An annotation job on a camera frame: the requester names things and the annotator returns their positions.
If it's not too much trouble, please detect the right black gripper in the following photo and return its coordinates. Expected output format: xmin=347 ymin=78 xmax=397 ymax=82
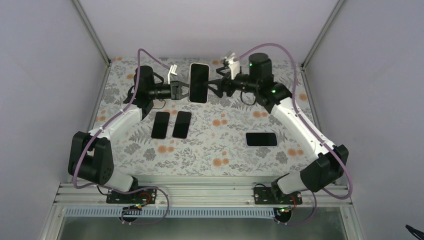
xmin=203 ymin=67 xmax=258 ymax=99

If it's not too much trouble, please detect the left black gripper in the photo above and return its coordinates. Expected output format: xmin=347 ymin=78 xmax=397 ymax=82
xmin=148 ymin=80 xmax=198 ymax=100

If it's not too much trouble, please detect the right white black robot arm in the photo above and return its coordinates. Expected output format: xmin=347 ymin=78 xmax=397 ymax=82
xmin=204 ymin=53 xmax=349 ymax=204

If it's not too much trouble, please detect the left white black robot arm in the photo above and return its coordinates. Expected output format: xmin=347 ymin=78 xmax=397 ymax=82
xmin=68 ymin=65 xmax=189 ymax=203

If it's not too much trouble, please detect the phone in grey case bottom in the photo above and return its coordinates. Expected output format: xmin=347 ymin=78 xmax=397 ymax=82
xmin=245 ymin=132 xmax=278 ymax=147

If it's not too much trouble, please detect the floral table mat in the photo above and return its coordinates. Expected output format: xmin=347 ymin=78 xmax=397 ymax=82
xmin=86 ymin=56 xmax=316 ymax=177

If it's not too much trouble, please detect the black object bottom corner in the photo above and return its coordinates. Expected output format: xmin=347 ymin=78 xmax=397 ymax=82
xmin=405 ymin=224 xmax=424 ymax=240

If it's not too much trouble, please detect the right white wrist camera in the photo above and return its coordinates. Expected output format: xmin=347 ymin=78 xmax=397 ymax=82
xmin=221 ymin=51 xmax=241 ymax=80

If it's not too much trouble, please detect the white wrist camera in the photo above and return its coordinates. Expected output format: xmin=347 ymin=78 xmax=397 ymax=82
xmin=221 ymin=51 xmax=241 ymax=80
xmin=167 ymin=64 xmax=178 ymax=85

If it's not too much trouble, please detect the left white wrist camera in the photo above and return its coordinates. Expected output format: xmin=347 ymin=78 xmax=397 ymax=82
xmin=167 ymin=64 xmax=178 ymax=85

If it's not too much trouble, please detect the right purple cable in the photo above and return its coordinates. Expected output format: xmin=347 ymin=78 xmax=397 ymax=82
xmin=236 ymin=43 xmax=354 ymax=227

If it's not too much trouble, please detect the purple cable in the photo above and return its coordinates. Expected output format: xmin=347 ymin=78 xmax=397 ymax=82
xmin=71 ymin=48 xmax=175 ymax=226
xmin=236 ymin=43 xmax=354 ymax=227

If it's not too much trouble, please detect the aluminium rail frame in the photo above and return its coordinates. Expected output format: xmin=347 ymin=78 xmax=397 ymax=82
xmin=41 ymin=176 xmax=363 ymax=240

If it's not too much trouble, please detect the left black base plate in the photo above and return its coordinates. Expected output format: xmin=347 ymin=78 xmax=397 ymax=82
xmin=106 ymin=189 xmax=157 ymax=205

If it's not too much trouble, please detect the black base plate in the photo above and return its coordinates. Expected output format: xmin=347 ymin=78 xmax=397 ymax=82
xmin=253 ymin=185 xmax=303 ymax=205
xmin=106 ymin=189 xmax=157 ymax=205

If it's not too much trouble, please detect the left aluminium corner post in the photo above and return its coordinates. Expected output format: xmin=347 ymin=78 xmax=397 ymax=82
xmin=71 ymin=0 xmax=111 ymax=66

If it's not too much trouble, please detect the aluminium corner post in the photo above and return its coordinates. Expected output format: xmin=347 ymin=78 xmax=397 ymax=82
xmin=302 ymin=0 xmax=345 ymax=68
xmin=71 ymin=0 xmax=111 ymax=66

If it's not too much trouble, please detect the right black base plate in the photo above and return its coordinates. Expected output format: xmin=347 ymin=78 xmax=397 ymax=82
xmin=253 ymin=185 xmax=303 ymax=205

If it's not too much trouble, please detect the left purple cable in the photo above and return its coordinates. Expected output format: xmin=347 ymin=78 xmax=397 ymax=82
xmin=71 ymin=48 xmax=175 ymax=226

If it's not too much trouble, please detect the right aluminium corner post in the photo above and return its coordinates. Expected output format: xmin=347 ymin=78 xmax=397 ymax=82
xmin=302 ymin=0 xmax=345 ymax=68

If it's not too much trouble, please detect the slotted grey cable duct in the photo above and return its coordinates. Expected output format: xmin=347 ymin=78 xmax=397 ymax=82
xmin=64 ymin=206 xmax=274 ymax=219

